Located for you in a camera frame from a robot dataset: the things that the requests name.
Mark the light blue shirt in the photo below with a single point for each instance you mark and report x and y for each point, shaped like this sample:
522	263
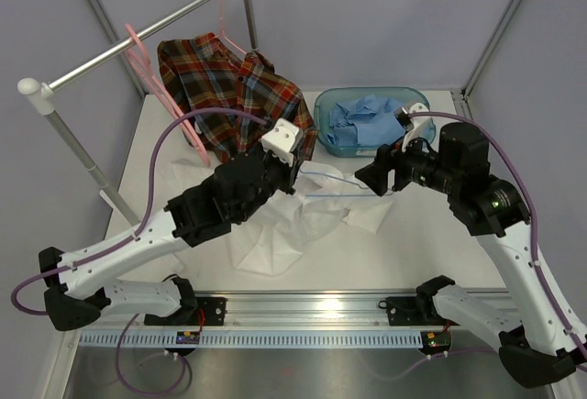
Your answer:
366	122

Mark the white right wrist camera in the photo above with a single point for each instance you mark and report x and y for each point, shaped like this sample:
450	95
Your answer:
414	122

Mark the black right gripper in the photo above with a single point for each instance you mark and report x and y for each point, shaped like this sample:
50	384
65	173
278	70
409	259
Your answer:
376	174

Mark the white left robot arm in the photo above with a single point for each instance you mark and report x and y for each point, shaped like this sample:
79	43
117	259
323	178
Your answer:
85	285

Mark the white slotted cable duct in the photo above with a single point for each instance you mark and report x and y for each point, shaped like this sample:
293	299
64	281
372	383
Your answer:
250	339

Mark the pink plastic hanger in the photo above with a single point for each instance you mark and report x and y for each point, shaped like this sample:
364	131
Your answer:
139	59

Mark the teal plastic tub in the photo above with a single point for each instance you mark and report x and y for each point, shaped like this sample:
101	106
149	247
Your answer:
326	101

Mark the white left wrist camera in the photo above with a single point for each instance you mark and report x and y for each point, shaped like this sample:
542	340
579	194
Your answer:
282	140

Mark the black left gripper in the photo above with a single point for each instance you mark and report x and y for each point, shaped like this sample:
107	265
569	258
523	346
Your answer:
289	172

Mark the metal clothes rack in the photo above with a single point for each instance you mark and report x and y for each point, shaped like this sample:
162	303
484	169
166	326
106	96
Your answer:
40	94

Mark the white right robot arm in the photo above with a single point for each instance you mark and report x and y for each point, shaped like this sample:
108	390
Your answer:
547	342

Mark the white shirt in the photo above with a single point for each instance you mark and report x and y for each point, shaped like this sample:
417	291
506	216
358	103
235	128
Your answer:
279	234

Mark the aluminium frame rail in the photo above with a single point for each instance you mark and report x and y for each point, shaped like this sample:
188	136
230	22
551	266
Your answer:
298	316

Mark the pink hanger on rack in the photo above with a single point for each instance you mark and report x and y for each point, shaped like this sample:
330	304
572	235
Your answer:
222	30

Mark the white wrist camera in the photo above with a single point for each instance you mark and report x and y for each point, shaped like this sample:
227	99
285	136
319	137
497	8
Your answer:
282	140
414	122

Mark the red plaid shirt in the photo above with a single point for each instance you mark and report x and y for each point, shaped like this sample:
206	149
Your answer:
203	72

